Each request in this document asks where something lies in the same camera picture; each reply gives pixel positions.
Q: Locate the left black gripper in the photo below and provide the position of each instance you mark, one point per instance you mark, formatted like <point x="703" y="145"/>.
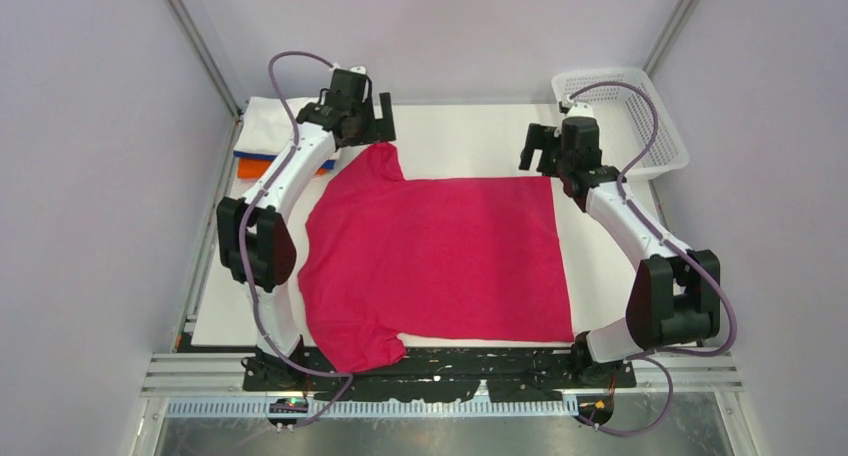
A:
<point x="379" y="130"/>

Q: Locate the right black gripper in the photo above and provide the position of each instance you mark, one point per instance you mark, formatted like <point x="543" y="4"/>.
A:
<point x="540" y="137"/>

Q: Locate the pink t shirt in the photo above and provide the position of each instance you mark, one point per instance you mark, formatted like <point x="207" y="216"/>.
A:
<point x="458" y="258"/>

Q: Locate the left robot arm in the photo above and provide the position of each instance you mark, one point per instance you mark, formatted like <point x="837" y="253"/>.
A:
<point x="254" y="241"/>

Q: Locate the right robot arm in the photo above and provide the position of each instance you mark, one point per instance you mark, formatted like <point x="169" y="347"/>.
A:
<point x="674" y="299"/>

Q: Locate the blue folded t shirt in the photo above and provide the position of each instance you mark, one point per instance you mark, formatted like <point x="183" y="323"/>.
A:
<point x="240" y="154"/>

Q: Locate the white plastic basket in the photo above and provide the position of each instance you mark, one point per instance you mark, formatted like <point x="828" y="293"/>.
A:
<point x="628" y="114"/>

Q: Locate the white folded t shirt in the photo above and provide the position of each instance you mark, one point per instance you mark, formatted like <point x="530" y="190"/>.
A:
<point x="267" y="127"/>

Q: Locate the orange folded t shirt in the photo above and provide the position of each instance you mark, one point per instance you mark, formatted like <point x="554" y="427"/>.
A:
<point x="252" y="169"/>

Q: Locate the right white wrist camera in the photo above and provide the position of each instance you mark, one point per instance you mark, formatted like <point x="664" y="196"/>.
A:
<point x="574" y="109"/>

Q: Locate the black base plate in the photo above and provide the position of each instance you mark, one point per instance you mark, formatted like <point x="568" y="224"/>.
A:
<point x="439" y="375"/>

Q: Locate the aluminium frame rail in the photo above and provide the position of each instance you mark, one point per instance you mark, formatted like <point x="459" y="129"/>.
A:
<point x="199" y="384"/>

